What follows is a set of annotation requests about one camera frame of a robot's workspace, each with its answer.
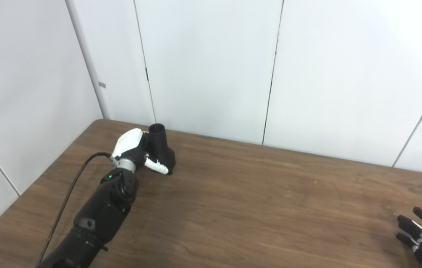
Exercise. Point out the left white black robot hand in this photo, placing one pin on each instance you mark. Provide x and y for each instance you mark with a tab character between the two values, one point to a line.
129	141

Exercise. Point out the black flared nozzle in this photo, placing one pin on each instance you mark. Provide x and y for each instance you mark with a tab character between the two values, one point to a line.
160	149

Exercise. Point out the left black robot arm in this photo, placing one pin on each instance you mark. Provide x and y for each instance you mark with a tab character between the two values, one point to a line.
103	212

